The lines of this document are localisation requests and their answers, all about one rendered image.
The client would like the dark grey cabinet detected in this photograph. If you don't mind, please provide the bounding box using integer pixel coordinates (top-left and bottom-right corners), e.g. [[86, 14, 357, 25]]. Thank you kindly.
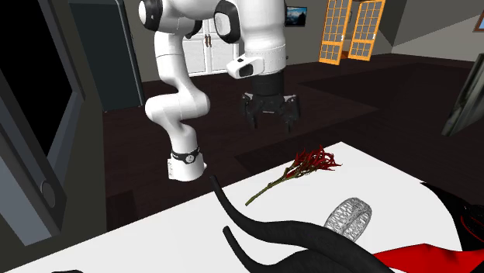
[[68, 0, 147, 112]]

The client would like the white lattice ring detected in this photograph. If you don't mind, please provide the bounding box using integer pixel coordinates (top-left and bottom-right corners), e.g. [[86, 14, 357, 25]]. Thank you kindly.
[[323, 196, 373, 244]]

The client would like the red flower with green stem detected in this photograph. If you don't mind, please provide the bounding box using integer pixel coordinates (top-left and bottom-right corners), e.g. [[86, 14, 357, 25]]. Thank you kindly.
[[244, 144, 344, 207]]

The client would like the black and red object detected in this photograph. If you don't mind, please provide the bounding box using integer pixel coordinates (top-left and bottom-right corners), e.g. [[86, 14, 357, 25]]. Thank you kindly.
[[372, 181, 484, 273]]

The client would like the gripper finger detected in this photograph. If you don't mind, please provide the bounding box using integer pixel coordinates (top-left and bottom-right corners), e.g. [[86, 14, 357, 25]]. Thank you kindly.
[[281, 95, 302, 134], [240, 93, 261, 130]]

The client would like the black curved horned figure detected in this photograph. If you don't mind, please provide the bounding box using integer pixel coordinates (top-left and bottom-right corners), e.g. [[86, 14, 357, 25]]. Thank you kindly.
[[209, 175, 396, 273]]

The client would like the white double door cabinet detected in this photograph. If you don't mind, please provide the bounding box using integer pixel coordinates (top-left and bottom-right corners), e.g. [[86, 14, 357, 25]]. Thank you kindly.
[[182, 18, 241, 78]]

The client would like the large dark screen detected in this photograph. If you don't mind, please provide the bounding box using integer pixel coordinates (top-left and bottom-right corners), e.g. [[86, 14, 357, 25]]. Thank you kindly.
[[0, 0, 86, 247]]

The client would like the orange lattice double door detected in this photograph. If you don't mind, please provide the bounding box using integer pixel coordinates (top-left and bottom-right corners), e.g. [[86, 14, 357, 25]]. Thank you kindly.
[[318, 0, 387, 67]]

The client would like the grey leaning panel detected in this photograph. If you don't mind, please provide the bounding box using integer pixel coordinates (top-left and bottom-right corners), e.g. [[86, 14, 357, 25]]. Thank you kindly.
[[441, 53, 484, 137]]

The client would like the dark framed wall picture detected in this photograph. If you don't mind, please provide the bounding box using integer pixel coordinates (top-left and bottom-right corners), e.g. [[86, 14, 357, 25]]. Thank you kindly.
[[285, 6, 309, 28]]

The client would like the brown framed window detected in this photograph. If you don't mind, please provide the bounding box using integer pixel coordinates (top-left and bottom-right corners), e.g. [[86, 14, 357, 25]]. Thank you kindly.
[[472, 10, 484, 33]]

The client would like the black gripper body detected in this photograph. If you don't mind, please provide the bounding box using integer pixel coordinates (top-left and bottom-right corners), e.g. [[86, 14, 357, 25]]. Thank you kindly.
[[244, 71, 296, 115]]

